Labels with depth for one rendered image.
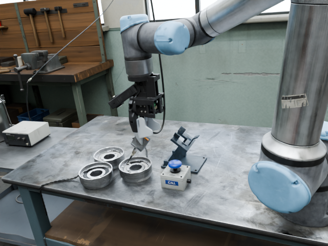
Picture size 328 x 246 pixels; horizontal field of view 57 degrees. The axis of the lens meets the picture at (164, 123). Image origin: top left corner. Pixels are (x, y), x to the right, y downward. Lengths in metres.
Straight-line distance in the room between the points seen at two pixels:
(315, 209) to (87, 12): 2.33
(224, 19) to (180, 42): 0.12
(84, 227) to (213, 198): 0.56
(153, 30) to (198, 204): 0.46
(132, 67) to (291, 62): 0.42
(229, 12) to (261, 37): 1.62
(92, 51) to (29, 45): 0.72
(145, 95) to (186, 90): 1.74
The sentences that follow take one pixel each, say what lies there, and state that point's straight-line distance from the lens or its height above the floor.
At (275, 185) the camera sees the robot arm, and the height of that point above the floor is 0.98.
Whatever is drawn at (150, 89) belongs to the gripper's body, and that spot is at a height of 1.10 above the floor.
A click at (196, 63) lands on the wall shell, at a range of 2.48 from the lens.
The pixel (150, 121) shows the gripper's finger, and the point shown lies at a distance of 0.90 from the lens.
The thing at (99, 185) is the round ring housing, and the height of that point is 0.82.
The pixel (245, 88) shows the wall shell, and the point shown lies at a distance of 2.45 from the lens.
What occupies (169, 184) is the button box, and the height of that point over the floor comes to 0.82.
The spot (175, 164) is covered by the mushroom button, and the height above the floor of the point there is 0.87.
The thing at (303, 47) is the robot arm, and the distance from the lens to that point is 0.53.
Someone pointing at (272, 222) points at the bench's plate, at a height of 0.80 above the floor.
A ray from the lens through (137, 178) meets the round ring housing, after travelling 0.93.
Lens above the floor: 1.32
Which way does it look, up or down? 22 degrees down
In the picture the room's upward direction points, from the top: 5 degrees counter-clockwise
